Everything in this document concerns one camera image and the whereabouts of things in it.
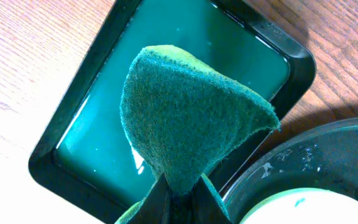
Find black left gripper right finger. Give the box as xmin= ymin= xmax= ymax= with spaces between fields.
xmin=191 ymin=177 xmax=231 ymax=224

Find green scouring sponge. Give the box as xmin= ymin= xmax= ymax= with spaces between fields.
xmin=118 ymin=45 xmax=280 ymax=223

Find dark green rectangular tray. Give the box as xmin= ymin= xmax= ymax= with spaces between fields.
xmin=29 ymin=0 xmax=316 ymax=223

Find light green front plate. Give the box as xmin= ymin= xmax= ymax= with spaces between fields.
xmin=240 ymin=188 xmax=358 ymax=224

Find round black tray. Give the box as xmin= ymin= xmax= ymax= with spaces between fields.
xmin=224 ymin=118 xmax=358 ymax=223

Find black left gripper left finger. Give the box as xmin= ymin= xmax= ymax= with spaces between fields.
xmin=127 ymin=174 xmax=170 ymax=224

